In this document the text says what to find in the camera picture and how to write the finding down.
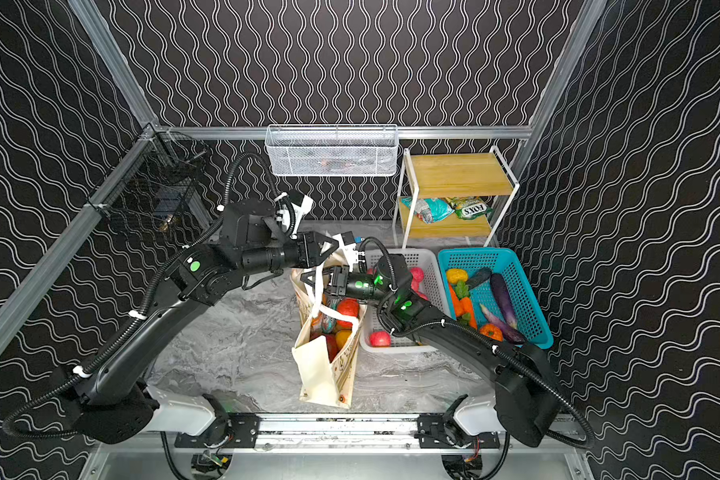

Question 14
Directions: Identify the yellow pepper in teal basket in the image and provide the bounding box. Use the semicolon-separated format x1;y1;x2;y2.
446;268;469;285

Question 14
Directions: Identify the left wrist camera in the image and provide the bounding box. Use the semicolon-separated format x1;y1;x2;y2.
275;190;314;238

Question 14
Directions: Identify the floral canvas grocery bag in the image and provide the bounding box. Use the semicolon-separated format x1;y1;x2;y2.
290;248;367;410

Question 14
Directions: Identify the white wire wall basket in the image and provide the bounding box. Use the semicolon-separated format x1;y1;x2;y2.
265;124;399;177

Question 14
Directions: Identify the teal plastic vegetable basket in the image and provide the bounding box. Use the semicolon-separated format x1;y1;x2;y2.
437;247;554;349

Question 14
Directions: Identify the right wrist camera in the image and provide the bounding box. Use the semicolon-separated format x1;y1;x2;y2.
338;231;359;272

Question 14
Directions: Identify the black wire wall basket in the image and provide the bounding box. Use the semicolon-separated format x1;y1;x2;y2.
91;128;211;235

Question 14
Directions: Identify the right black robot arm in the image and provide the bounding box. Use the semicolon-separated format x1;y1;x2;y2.
301;254;595;449

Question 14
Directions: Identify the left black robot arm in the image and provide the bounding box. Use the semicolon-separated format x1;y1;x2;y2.
2;231;339;444

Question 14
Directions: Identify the dark green cucumber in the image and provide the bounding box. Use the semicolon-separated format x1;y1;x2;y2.
465;267;493;290

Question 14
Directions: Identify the teal snack bag lower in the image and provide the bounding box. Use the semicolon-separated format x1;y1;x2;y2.
400;196;454;224

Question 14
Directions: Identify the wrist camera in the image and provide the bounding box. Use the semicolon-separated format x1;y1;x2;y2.
275;190;314;238
338;231;359;272

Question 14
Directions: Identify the white wooden two-tier shelf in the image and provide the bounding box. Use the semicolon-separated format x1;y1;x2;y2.
392;146;520;249

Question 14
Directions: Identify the green Fox's bag lower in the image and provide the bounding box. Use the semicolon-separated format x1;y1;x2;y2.
446;197;493;221

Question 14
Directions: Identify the red apple back right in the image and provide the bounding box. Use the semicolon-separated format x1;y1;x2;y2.
410;267;425;289

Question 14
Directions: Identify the small orange pumpkin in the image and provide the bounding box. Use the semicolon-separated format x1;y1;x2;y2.
479;323;504;342

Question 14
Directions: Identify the white plastic fruit basket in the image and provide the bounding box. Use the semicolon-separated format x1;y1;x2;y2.
360;248;450;355

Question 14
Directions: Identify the red tomato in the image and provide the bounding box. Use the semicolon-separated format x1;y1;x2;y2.
335;298;360;330

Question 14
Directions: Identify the red apple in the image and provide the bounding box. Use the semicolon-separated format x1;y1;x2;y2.
410;267;425;289
369;331;391;348

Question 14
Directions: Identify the striped purple eggplant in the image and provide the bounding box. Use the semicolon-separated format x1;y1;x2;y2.
479;304;527;345

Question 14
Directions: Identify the orange carrot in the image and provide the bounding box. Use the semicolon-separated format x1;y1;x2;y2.
460;297;478;330
448;285;464;319

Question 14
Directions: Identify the yellow lemon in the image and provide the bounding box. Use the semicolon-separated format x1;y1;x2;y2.
335;330;352;349

